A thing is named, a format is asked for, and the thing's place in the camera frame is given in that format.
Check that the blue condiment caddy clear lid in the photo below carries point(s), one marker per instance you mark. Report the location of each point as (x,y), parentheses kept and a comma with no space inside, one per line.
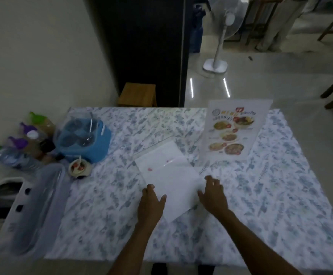
(83,138)

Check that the white cap sauce bottle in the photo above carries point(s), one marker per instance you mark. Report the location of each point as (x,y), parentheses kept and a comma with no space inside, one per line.
(34,136)

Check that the person's right thumb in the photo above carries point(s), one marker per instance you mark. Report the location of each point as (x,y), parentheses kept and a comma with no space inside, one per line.
(201,195)

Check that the blue water jug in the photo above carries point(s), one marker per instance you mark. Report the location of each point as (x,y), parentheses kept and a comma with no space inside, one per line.
(196,28)

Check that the purple cap sauce bottle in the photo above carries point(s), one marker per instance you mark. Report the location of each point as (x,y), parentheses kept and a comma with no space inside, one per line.
(27,129)
(19,143)

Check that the person's left forearm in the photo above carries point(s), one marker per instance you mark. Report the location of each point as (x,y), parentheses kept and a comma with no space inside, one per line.
(132,249)

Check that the green cap water bottle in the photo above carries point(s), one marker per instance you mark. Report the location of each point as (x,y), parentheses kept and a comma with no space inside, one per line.
(9,157)

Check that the acrylic food menu stand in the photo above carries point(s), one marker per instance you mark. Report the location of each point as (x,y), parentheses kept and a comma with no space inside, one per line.
(235,131)

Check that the small white sauce bowl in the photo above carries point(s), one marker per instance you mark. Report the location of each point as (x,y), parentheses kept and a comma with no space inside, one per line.
(80,168)

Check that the blue floral tablecloth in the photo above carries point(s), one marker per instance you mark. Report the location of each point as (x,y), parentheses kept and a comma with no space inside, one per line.
(269,197)

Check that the black refrigerator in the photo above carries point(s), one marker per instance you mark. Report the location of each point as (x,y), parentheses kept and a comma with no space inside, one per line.
(146,45)

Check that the white paper sheet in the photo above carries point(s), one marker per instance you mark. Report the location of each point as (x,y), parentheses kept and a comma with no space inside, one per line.
(169,174)

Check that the person's left hand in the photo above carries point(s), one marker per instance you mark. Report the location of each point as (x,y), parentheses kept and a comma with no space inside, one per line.
(149,207)

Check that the wooden stool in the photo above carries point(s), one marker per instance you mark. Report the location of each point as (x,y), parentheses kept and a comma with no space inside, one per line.
(137,95)

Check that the wooden table frame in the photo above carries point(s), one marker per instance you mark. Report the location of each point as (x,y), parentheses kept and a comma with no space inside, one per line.
(256,17)

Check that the person's right hand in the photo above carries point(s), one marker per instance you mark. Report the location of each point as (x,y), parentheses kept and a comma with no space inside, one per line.
(214,199)

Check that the clear plastic lidded container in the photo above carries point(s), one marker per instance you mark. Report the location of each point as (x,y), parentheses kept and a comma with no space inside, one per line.
(44,203)

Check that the white standing fan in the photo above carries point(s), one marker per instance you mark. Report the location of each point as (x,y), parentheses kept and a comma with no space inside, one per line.
(225,28)

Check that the black cap dark bottle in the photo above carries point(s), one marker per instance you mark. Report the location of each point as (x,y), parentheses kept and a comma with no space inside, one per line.
(47,147)

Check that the person's left thumb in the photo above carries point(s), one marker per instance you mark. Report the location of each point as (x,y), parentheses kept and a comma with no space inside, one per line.
(163,201)

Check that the white plastic basket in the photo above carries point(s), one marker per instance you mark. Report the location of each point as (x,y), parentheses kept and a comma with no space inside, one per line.
(3,214)

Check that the green cap sauce bottle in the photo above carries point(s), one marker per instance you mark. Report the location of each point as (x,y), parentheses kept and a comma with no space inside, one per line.
(42,121)

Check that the person's right forearm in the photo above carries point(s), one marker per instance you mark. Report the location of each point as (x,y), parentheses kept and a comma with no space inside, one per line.
(255,246)

